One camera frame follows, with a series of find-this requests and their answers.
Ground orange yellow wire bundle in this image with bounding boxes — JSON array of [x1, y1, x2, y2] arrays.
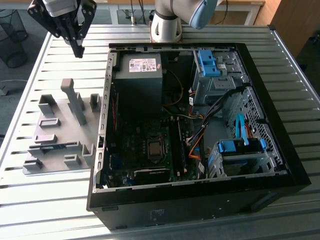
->
[[188, 136, 210, 160]]

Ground grey metal disk bay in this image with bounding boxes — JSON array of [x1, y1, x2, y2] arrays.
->
[[206, 138, 277, 179]]

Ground silver CPU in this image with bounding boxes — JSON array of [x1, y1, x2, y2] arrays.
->
[[147, 141, 163, 158]]

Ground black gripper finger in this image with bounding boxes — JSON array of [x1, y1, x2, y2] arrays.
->
[[27, 0, 80, 58], [72, 0, 97, 58]]

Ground thin yellow wire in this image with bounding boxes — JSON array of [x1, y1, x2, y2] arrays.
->
[[162, 69, 185, 109]]

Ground grey power supply unit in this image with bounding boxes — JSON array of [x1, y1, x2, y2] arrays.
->
[[113, 53, 165, 121]]

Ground grey metal drive cage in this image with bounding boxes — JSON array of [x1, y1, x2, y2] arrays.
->
[[191, 49, 251, 107]]

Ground wooden cabinet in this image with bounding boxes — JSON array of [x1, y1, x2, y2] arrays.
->
[[271, 0, 320, 60]]

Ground black open PC case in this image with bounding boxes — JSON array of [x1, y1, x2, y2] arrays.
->
[[86, 42, 312, 231]]

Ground blue flat data cable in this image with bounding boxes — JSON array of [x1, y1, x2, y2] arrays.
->
[[235, 113, 250, 146]]

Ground blue RAM stick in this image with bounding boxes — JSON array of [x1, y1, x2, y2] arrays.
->
[[41, 143, 78, 152]]

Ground green motherboard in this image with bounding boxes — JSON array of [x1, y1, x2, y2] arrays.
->
[[106, 113, 203, 188]]

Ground metal CPU socket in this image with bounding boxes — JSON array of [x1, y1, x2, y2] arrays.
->
[[145, 135, 166, 164]]

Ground black graphics card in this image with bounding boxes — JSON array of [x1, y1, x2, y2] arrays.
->
[[132, 167, 171, 185]]

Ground black cable bundle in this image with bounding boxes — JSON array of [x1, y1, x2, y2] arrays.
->
[[186, 85, 246, 147]]

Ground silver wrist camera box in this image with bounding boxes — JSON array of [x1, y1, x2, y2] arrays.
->
[[41, 0, 79, 18]]

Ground black wire mesh bin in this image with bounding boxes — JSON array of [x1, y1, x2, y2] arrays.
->
[[0, 9, 29, 69]]

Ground blue disk carrier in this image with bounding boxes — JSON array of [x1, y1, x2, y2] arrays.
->
[[216, 138, 266, 154]]

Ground blue plastic drive latch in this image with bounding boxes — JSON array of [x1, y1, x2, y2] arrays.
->
[[196, 49, 223, 78]]

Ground white frame desk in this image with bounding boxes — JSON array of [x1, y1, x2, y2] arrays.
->
[[108, 0, 266, 26]]

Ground grey parts rack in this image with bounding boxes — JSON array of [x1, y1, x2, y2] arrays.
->
[[22, 78, 103, 177]]

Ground red data cable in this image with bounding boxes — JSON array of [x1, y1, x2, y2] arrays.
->
[[245, 121, 254, 140]]

